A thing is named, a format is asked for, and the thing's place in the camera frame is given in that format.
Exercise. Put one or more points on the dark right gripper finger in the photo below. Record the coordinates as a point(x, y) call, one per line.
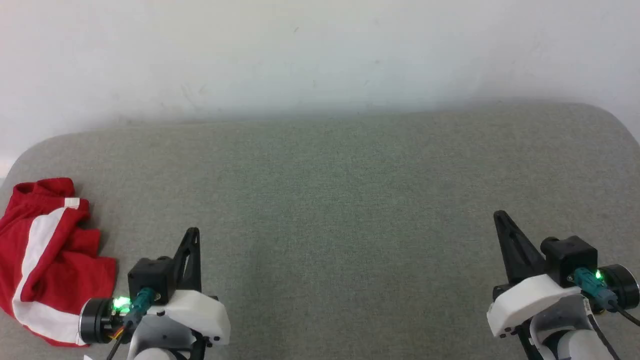
point(515, 250)

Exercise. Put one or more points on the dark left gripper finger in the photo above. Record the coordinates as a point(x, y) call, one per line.
point(189, 260)

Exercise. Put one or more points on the black round left gripper motor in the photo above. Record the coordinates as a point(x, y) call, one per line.
point(96, 321)

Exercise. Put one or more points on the red and white garment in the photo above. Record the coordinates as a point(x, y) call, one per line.
point(55, 260)

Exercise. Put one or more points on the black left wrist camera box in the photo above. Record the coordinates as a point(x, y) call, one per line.
point(150, 277)

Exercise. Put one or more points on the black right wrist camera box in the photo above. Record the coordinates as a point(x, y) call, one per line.
point(572, 257)

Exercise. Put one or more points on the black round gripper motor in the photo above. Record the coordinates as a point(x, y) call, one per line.
point(96, 321)
point(622, 286)

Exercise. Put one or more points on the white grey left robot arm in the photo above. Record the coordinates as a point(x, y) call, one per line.
point(160, 340)

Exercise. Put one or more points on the black round right gripper motor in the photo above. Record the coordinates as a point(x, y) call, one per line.
point(622, 286)

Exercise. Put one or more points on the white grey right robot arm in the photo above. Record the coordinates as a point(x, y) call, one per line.
point(570, 335)

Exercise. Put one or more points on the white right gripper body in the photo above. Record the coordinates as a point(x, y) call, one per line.
point(530, 300)

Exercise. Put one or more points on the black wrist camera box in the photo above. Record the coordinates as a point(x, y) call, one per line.
point(150, 277)
point(572, 257)

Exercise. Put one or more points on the grey fabric sofa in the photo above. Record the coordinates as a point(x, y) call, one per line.
point(330, 210)

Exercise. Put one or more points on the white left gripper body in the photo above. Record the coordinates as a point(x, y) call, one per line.
point(197, 312)

